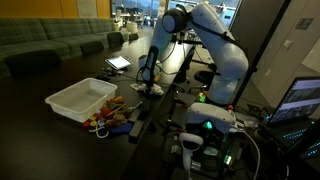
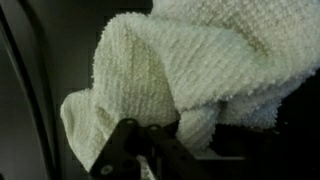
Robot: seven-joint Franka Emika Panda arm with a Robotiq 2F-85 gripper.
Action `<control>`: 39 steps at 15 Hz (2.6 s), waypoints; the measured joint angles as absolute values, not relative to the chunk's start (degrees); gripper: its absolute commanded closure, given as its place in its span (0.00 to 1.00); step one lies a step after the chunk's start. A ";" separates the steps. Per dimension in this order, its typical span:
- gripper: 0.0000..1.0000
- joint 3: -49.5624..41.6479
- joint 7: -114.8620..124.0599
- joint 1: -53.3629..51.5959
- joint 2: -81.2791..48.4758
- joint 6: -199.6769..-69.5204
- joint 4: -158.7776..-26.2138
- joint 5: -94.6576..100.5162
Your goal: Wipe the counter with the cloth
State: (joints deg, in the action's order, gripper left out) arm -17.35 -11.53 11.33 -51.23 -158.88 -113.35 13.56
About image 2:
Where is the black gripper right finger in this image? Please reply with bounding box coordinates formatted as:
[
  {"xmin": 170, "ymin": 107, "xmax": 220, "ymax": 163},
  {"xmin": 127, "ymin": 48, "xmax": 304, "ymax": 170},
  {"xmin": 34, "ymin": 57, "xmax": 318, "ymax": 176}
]
[{"xmin": 146, "ymin": 124, "xmax": 214, "ymax": 180}]

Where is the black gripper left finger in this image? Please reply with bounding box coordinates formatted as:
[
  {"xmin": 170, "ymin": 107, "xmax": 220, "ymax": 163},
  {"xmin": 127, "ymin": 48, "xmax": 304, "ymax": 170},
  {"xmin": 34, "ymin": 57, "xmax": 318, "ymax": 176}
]
[{"xmin": 89, "ymin": 118, "xmax": 153, "ymax": 180}]

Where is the white terry cloth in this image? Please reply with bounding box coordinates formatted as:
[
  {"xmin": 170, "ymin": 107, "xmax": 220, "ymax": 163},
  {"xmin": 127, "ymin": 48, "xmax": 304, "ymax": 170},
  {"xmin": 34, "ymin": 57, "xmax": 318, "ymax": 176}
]
[{"xmin": 59, "ymin": 0, "xmax": 320, "ymax": 173}]

